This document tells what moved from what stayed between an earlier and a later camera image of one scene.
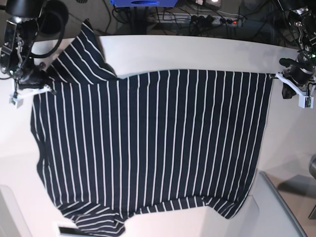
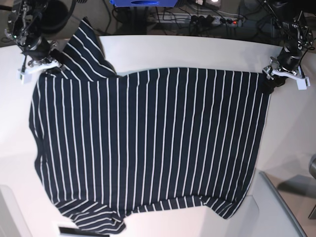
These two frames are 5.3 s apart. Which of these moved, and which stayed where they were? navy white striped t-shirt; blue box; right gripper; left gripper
Moved: left gripper; right gripper
Stayed: navy white striped t-shirt; blue box
